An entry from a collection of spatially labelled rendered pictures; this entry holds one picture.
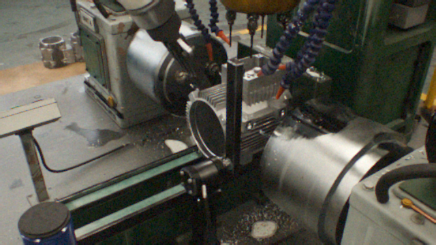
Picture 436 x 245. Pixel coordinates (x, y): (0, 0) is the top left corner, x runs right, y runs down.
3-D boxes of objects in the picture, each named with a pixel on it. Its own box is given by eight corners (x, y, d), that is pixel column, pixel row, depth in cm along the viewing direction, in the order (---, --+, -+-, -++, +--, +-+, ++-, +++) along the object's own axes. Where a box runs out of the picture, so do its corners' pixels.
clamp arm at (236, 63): (234, 163, 97) (237, 56, 83) (242, 170, 95) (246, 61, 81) (221, 169, 95) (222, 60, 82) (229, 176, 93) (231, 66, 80)
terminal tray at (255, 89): (257, 78, 115) (259, 52, 111) (285, 94, 108) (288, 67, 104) (220, 90, 109) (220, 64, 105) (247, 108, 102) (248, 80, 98)
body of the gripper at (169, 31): (181, 9, 88) (201, 42, 94) (161, -1, 94) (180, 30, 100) (154, 35, 87) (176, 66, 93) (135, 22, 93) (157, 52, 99)
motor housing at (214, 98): (244, 121, 126) (247, 60, 116) (291, 153, 113) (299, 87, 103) (186, 144, 116) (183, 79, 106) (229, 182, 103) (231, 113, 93)
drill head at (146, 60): (174, 67, 158) (171, -4, 145) (237, 108, 133) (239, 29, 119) (110, 85, 146) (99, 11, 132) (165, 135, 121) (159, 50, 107)
